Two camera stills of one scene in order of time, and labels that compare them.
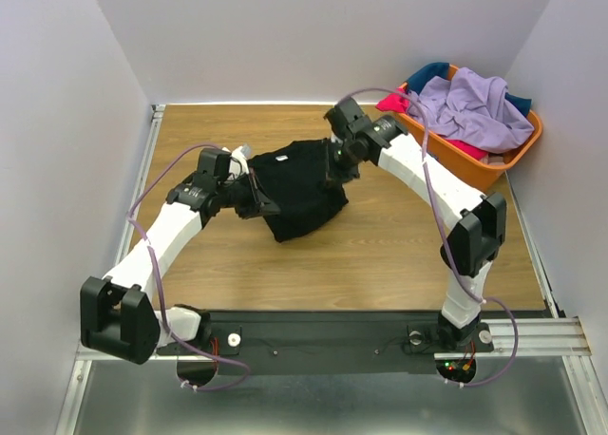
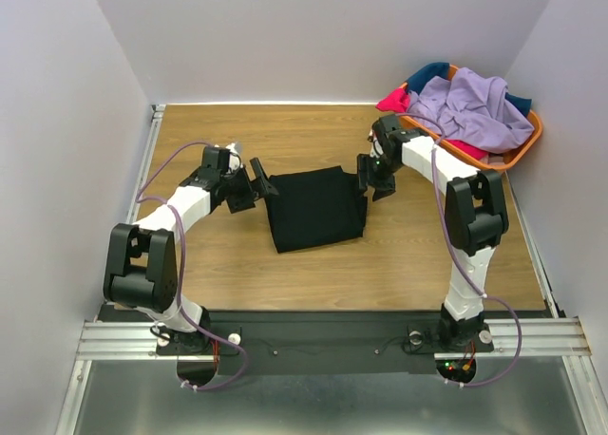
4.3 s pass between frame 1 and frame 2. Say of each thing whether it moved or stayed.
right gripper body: moved
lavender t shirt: stayed
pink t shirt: stayed
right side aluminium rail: stayed
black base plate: stayed
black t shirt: moved
